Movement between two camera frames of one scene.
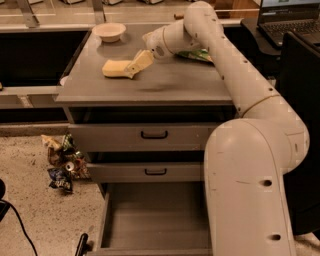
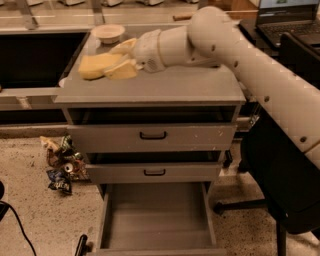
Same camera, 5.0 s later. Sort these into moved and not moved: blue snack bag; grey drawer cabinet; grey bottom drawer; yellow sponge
Moved: yellow sponge
Not moved: blue snack bag; grey bottom drawer; grey drawer cabinet
